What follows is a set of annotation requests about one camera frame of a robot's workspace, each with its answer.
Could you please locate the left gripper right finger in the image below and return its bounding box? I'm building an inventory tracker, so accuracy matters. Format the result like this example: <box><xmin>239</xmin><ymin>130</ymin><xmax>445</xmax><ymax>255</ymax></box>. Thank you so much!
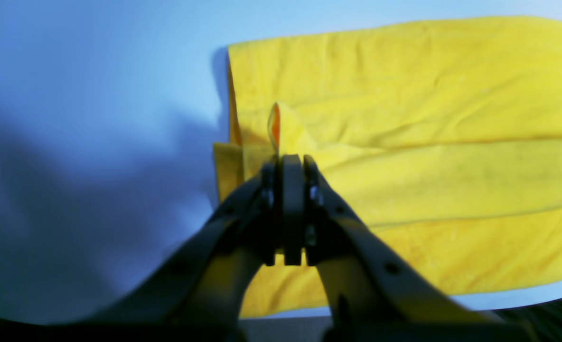
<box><xmin>283</xmin><ymin>154</ymin><xmax>537</xmax><ymax>342</ymax></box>

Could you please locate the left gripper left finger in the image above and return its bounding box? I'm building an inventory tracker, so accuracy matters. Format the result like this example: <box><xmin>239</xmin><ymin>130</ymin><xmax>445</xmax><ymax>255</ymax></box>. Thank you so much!
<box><xmin>0</xmin><ymin>160</ymin><xmax>282</xmax><ymax>342</ymax></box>

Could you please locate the orange yellow T-shirt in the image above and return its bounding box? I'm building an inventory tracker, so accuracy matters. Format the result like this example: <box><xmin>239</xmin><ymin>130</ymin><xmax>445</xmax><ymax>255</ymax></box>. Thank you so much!
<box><xmin>214</xmin><ymin>17</ymin><xmax>562</xmax><ymax>297</ymax></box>

